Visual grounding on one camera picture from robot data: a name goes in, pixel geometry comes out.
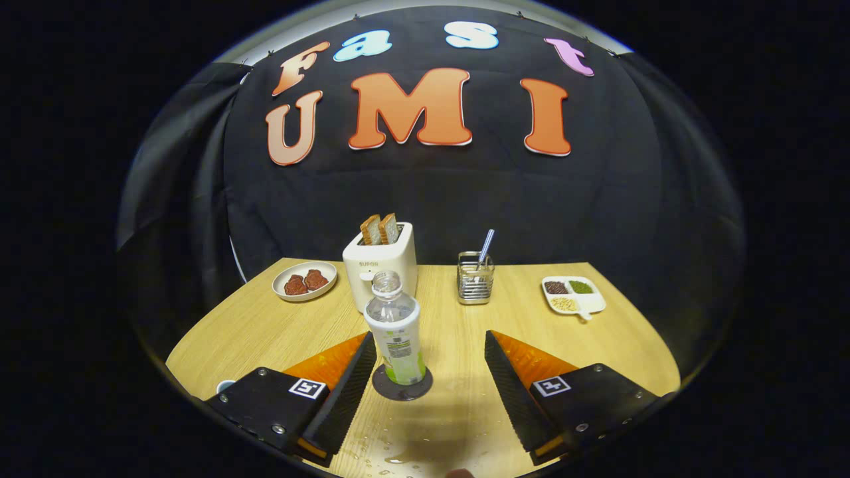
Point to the metal utensil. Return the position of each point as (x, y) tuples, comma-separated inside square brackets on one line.
[(486, 247)]

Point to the white divided dish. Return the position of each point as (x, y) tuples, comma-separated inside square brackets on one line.
[(592, 303)]

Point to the dark brown beans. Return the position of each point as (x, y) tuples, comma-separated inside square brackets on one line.
[(556, 287)]

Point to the toast bread slice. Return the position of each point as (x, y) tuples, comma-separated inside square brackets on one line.
[(390, 228), (370, 230)]

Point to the clear plastic juice bottle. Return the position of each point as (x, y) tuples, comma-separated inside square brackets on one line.
[(397, 332)]

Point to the green beans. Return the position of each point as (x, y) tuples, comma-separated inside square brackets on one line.
[(580, 287)]

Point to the dark round coaster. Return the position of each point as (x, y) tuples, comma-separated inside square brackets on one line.
[(382, 390)]

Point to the round white plate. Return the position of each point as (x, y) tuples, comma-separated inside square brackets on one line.
[(325, 292)]

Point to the white toaster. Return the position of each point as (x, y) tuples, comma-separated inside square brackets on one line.
[(372, 265)]

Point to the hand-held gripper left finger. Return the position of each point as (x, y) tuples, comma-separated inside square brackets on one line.
[(345, 398)]

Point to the yellow beans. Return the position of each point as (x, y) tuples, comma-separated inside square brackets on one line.
[(564, 304)]

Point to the red meat piece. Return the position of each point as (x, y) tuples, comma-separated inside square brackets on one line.
[(316, 279), (295, 285)]

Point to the white ceramic cup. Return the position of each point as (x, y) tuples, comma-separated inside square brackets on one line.
[(224, 386)]

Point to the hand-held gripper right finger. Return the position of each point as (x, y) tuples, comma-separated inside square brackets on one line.
[(514, 398)]

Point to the wooden table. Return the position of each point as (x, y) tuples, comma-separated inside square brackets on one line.
[(465, 332)]

